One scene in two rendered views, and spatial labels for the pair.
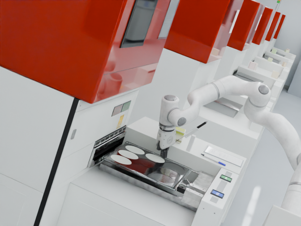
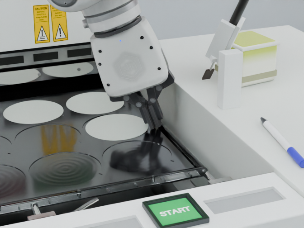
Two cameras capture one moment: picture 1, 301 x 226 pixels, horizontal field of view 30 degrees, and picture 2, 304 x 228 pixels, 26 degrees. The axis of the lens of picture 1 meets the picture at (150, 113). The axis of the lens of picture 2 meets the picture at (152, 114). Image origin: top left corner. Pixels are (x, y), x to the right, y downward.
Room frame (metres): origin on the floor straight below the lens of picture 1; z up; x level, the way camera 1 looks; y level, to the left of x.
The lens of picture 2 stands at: (2.19, -0.93, 1.34)
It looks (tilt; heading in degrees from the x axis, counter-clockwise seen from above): 24 degrees down; 57
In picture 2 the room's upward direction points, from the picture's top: straight up
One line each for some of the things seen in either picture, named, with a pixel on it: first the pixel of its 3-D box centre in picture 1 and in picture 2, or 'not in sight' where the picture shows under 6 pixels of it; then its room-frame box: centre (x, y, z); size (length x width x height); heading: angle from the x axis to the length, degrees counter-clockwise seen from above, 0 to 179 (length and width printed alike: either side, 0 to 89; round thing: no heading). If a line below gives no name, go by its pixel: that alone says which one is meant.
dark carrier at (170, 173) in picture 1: (148, 163); (48, 139); (2.56, -0.07, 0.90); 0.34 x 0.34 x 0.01; 78
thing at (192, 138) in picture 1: (189, 137); (225, 59); (2.77, -0.23, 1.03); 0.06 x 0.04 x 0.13; 78
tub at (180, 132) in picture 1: (176, 134); (246, 58); (2.87, -0.17, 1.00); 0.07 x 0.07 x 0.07; 86
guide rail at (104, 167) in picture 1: (148, 187); not in sight; (2.43, -0.11, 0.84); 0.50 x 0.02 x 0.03; 78
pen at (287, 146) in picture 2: (213, 159); (281, 139); (2.75, -0.38, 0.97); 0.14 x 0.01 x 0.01; 69
